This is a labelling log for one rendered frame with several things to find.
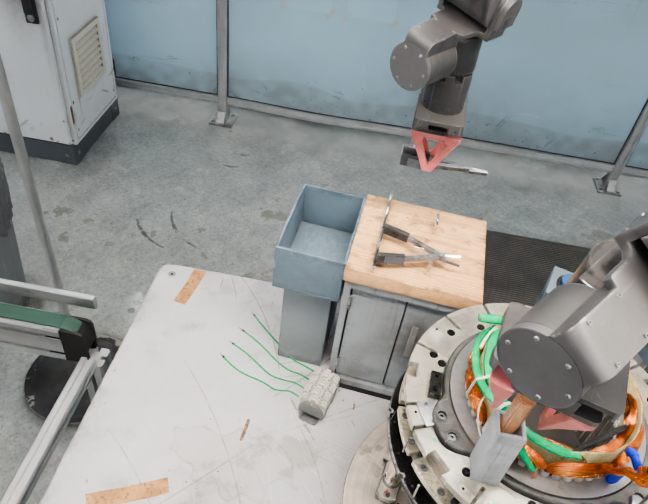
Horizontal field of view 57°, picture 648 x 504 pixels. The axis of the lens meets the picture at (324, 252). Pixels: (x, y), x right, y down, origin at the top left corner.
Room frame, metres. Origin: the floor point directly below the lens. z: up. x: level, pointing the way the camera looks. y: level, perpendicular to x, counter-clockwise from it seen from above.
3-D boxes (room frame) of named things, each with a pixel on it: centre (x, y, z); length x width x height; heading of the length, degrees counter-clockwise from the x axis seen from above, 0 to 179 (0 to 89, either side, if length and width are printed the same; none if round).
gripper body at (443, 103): (0.75, -0.13, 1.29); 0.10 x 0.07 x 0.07; 173
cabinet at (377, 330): (0.70, -0.14, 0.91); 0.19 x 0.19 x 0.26; 83
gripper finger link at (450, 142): (0.74, -0.13, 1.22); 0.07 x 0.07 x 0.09; 83
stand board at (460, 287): (0.70, -0.14, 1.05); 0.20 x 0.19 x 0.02; 83
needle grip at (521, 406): (0.32, -0.20, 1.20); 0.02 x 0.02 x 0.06
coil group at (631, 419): (0.39, -0.35, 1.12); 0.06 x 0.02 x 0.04; 172
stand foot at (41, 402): (1.06, 0.70, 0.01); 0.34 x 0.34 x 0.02
